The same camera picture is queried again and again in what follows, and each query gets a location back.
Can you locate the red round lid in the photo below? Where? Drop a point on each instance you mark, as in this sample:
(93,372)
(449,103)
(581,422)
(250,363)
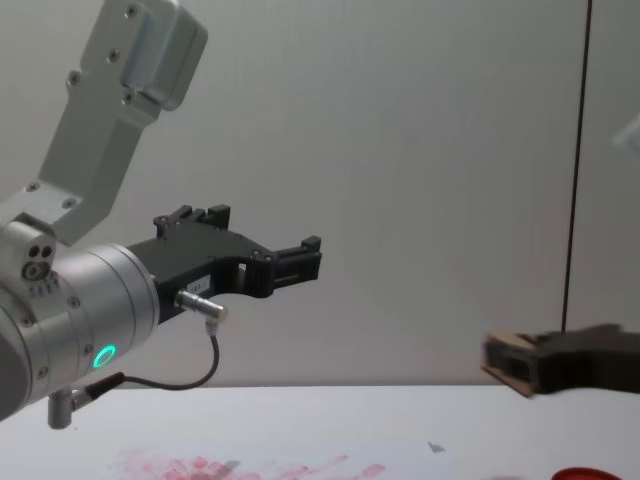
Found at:
(585,475)

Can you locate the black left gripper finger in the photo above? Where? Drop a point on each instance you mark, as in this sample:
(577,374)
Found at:
(290,262)
(192,217)

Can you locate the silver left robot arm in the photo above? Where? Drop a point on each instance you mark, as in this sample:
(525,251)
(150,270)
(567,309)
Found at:
(85,295)

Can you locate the white sheet with red smear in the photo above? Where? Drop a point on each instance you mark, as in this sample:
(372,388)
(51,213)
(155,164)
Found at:
(280,462)

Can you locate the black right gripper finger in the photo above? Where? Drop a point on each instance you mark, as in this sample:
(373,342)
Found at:
(549,365)

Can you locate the white table cloth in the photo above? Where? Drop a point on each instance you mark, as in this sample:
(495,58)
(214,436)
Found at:
(320,410)

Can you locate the brown cardboard block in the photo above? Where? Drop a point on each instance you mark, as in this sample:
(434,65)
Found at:
(507,357)

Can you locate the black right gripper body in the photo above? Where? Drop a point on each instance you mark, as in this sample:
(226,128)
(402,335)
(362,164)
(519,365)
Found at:
(600,360)

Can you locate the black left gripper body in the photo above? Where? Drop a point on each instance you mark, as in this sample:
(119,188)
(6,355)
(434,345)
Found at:
(185,257)

